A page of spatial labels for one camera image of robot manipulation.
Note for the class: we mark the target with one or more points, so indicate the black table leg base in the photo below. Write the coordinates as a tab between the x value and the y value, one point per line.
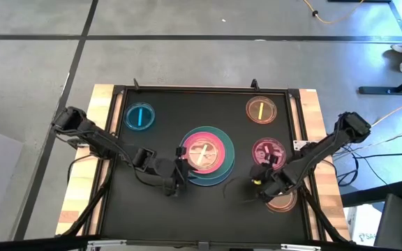
389	90

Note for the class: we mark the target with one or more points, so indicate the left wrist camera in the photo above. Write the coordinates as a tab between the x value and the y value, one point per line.
145	158

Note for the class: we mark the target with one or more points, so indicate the pink plastic plate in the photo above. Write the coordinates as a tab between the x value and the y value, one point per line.
206	171

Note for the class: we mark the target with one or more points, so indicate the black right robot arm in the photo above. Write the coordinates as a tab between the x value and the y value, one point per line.
326	146

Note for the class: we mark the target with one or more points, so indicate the small red transparent plate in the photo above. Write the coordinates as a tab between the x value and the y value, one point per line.
258	148

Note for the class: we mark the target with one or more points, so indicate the small orange transparent plate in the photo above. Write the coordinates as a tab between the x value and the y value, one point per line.
286	205

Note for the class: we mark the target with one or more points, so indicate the black laptop computer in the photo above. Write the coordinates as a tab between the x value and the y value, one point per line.
396	223

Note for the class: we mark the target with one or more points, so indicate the large teal plastic plate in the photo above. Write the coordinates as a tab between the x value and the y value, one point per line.
229	150

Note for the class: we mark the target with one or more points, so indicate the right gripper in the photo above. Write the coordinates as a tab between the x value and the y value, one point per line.
269	181

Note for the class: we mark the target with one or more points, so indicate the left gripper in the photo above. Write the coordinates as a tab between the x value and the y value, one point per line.
166	172

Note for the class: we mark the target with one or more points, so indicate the small yellow transparent plate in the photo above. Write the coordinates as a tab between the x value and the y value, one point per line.
253	111

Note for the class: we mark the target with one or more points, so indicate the large blue plastic plate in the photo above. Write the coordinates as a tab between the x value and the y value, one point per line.
211	182

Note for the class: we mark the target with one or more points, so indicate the small blue transparent plate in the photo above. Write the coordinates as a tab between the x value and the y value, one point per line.
133	120

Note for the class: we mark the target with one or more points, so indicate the white cardboard box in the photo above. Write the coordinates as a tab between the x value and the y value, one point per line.
363	226

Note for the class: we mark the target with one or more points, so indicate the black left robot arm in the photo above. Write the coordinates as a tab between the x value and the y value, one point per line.
100	139

